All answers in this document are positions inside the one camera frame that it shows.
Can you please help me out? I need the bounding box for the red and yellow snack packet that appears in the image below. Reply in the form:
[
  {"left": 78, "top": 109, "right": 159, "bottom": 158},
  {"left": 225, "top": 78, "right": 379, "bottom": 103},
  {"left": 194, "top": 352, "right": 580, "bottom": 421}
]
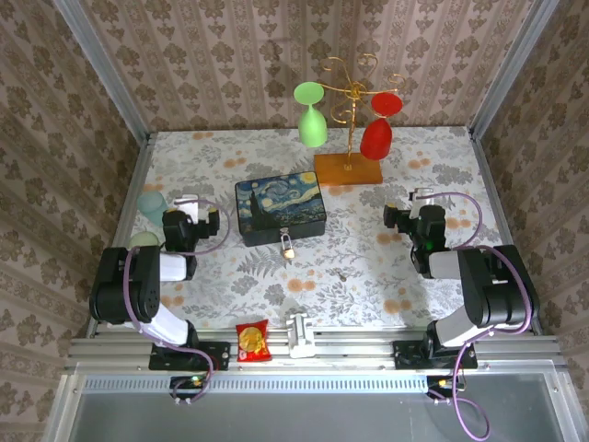
[{"left": 235, "top": 320, "right": 273, "bottom": 363}]

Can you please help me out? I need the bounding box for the aluminium frame rail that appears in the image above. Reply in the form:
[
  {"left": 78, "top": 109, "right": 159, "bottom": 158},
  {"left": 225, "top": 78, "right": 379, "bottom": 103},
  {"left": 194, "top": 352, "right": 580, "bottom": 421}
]
[{"left": 67, "top": 327, "right": 563, "bottom": 370}]

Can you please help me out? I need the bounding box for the white plastic bracket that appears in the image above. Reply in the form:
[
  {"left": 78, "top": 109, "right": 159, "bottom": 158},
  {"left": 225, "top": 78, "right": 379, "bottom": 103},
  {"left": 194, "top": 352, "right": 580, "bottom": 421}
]
[{"left": 284, "top": 312, "right": 318, "bottom": 360}]

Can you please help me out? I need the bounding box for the small brass padlock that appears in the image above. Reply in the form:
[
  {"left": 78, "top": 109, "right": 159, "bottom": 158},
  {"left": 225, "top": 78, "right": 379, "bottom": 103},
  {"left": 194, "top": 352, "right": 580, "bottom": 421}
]
[{"left": 278, "top": 227, "right": 297, "bottom": 262}]

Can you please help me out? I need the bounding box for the starry night painted box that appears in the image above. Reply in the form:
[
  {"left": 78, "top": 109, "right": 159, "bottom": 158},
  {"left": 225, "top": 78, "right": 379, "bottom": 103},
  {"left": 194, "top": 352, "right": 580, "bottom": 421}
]
[{"left": 235, "top": 170, "right": 329, "bottom": 248}]

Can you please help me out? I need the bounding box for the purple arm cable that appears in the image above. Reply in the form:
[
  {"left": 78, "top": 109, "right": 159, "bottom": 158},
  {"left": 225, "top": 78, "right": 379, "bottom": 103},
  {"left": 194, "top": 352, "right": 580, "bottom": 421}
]
[
  {"left": 122, "top": 198, "right": 233, "bottom": 407},
  {"left": 431, "top": 192, "right": 537, "bottom": 441}
]

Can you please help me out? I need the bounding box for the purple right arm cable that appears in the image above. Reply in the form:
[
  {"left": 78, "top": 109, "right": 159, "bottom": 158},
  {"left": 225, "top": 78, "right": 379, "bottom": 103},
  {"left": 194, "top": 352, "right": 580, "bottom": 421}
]
[{"left": 431, "top": 192, "right": 537, "bottom": 441}]

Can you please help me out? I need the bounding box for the green wine glass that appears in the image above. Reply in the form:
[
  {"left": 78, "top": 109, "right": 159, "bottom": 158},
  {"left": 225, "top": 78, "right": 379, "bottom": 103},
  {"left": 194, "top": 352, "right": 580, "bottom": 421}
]
[{"left": 294, "top": 81, "right": 329, "bottom": 149}]

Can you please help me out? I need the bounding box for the pale blue plastic cup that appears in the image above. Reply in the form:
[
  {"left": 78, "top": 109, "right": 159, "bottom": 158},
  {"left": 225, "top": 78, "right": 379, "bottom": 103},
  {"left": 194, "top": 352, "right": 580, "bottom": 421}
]
[{"left": 136, "top": 191, "right": 167, "bottom": 228}]

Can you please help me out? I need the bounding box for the small black circuit board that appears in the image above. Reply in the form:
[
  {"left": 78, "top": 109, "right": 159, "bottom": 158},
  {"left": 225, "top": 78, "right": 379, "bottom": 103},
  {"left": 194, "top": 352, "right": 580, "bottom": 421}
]
[
  {"left": 425, "top": 374, "right": 462, "bottom": 400},
  {"left": 169, "top": 374, "right": 209, "bottom": 400}
]

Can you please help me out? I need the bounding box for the floral tablecloth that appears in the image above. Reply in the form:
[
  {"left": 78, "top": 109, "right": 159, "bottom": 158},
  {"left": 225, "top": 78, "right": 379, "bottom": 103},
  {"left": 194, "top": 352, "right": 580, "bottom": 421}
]
[{"left": 110, "top": 127, "right": 528, "bottom": 330}]

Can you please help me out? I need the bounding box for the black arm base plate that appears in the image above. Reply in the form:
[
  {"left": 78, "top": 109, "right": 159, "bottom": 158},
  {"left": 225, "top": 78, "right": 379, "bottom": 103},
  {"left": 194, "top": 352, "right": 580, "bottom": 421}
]
[
  {"left": 392, "top": 339, "right": 479, "bottom": 371},
  {"left": 148, "top": 341, "right": 232, "bottom": 371}
]

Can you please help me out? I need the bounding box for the red wine glass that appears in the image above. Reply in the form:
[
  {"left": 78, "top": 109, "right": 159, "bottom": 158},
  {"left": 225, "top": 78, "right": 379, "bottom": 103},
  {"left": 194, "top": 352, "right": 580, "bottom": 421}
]
[{"left": 359, "top": 91, "right": 405, "bottom": 162}]

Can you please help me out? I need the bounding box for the pale green plastic cup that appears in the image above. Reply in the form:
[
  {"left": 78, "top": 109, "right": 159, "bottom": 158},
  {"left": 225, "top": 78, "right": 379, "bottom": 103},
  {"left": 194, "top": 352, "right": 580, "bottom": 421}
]
[{"left": 128, "top": 231, "right": 163, "bottom": 252}]

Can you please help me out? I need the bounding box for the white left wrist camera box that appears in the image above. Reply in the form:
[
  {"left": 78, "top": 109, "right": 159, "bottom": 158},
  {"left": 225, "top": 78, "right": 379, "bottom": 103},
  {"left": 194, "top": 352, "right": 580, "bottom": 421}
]
[{"left": 176, "top": 195, "right": 202, "bottom": 222}]

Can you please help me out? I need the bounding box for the gold wire rack wooden base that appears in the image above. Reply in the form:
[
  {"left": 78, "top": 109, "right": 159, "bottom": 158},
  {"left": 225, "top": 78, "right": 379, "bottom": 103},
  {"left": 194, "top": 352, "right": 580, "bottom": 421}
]
[{"left": 314, "top": 55, "right": 407, "bottom": 187}]

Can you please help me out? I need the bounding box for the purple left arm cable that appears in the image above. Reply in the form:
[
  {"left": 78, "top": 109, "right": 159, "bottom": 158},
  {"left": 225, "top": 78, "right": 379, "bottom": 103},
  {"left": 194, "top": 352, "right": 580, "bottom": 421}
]
[{"left": 122, "top": 198, "right": 233, "bottom": 407}]

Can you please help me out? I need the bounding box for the aluminium frame post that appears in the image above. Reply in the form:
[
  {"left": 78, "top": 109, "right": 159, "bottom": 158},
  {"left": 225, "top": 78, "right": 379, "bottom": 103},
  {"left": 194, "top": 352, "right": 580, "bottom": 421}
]
[
  {"left": 52, "top": 0, "right": 154, "bottom": 142},
  {"left": 468, "top": 0, "right": 561, "bottom": 139}
]

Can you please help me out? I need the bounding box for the slotted grey cable duct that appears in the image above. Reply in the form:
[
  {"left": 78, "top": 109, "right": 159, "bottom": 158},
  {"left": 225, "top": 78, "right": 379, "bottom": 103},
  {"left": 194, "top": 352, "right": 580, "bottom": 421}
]
[{"left": 81, "top": 374, "right": 560, "bottom": 393}]

